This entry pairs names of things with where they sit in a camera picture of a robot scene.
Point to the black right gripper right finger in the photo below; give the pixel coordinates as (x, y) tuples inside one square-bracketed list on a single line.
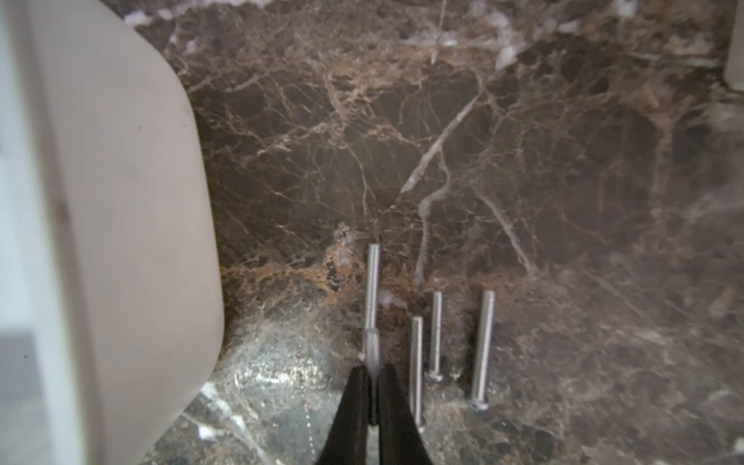
[(399, 442)]

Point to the white plastic storage box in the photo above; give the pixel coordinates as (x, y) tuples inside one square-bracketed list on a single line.
[(111, 303)]

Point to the silver long screw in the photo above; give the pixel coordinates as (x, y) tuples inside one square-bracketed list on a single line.
[(371, 336)]

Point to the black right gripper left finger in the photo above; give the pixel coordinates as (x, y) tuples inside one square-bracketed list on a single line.
[(347, 440)]

